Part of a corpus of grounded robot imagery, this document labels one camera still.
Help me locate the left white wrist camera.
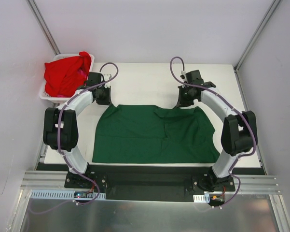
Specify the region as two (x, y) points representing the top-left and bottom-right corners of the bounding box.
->
(103, 74), (112, 88)

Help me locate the left slotted cable duct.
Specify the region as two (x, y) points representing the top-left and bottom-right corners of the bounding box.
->
(31, 190), (106, 201)

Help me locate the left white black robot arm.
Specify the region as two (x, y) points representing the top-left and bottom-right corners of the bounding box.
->
(43, 72), (112, 188)

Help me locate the green t shirt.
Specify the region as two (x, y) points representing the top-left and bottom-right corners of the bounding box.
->
(92, 105), (220, 164)

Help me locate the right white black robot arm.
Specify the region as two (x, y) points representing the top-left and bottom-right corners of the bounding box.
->
(177, 70), (257, 192)

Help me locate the aluminium rail beam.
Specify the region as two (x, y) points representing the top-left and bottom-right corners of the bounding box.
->
(20, 170), (282, 195)

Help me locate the aluminium frame post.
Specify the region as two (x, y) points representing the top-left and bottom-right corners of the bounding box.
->
(26, 0), (61, 55)
(234, 0), (283, 73)

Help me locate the slotted cable duct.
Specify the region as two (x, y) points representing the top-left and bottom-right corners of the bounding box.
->
(31, 190), (106, 201)
(193, 193), (210, 203)

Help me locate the left aluminium frame post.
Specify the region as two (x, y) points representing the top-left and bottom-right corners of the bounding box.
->
(26, 0), (61, 55)

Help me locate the red t shirt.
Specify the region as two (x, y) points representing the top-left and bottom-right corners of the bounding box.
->
(43, 51), (92, 98)

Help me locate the right slotted cable duct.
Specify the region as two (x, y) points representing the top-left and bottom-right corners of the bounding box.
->
(193, 193), (210, 203)

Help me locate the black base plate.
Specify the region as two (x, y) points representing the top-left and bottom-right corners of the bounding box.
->
(36, 162), (266, 201)

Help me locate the right aluminium frame post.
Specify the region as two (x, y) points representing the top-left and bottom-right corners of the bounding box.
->
(234, 0), (283, 73)

